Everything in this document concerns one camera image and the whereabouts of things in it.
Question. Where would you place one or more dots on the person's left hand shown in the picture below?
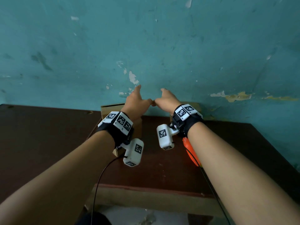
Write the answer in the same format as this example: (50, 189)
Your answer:
(134, 105)

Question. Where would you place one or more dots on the person's right hand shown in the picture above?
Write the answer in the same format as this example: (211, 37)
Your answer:
(168, 101)

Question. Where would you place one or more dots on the large brown cardboard box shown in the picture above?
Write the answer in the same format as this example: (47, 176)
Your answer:
(110, 108)

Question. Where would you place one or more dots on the small brown cardboard box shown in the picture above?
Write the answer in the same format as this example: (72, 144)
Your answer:
(195, 107)

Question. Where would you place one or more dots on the orange tape dispenser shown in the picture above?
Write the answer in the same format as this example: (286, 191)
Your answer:
(191, 152)

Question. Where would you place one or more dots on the person's right forearm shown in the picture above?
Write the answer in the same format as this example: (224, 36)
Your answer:
(241, 175)

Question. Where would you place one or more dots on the person's left forearm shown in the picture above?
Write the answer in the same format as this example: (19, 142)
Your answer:
(63, 178)

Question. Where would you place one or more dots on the dark brown wooden table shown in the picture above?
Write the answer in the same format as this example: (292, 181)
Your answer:
(164, 171)

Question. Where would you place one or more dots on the crumpled clear plastic scrap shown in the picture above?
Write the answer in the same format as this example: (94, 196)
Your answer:
(148, 220)

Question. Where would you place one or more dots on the black trousers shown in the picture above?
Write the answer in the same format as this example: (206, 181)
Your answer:
(98, 220)

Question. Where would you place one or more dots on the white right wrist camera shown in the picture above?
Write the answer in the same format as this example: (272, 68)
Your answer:
(165, 140)

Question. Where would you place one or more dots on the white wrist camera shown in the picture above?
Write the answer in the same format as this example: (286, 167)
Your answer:
(165, 140)
(133, 156)

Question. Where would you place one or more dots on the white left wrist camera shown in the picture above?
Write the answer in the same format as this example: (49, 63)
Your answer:
(133, 156)

